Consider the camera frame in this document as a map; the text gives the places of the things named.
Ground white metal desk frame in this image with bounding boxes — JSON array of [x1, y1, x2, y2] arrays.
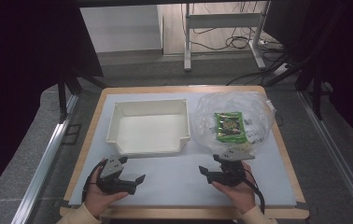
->
[[182, 0, 273, 72]]

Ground green snack packet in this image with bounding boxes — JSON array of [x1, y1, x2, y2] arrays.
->
[[213, 111, 249, 145]]

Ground black metal stand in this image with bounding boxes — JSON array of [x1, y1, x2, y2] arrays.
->
[[295, 36, 335, 121], [56, 70, 107, 123]]

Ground aluminium floor rail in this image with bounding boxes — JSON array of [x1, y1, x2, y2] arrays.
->
[[10, 94, 79, 224], [298, 90, 353, 224]]

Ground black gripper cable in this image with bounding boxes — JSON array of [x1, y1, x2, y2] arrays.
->
[[242, 167, 266, 216], [80, 158, 107, 203]]

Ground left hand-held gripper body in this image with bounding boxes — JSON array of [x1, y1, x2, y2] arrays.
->
[[95, 154, 137, 196]]

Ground clear plastic bag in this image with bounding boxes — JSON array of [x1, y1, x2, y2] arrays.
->
[[190, 90, 277, 156]]

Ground pale blue table mat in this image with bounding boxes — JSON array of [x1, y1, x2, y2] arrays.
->
[[68, 91, 298, 208]]

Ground black floor plate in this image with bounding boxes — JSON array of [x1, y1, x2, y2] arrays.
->
[[61, 123, 82, 146]]

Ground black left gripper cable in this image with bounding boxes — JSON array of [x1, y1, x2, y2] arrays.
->
[[80, 158, 107, 203]]

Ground white plastic bin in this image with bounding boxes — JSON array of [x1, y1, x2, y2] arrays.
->
[[105, 98, 192, 157]]

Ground person's right hand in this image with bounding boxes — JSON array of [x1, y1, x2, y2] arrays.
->
[[211, 161, 257, 216]]

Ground black curtain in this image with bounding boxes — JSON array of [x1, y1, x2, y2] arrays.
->
[[0, 0, 105, 208], [262, 0, 353, 152]]

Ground white power strip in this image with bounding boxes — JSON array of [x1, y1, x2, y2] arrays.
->
[[272, 63, 290, 77]]

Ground person's left hand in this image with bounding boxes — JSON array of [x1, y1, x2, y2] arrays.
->
[[83, 158, 130, 219]]

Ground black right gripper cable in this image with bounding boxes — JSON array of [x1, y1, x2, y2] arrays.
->
[[242, 167, 266, 216]]

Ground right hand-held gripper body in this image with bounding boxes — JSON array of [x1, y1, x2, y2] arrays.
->
[[206, 147, 256, 188]]

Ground black floor cables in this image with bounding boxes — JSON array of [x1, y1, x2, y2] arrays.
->
[[190, 1, 286, 87]]

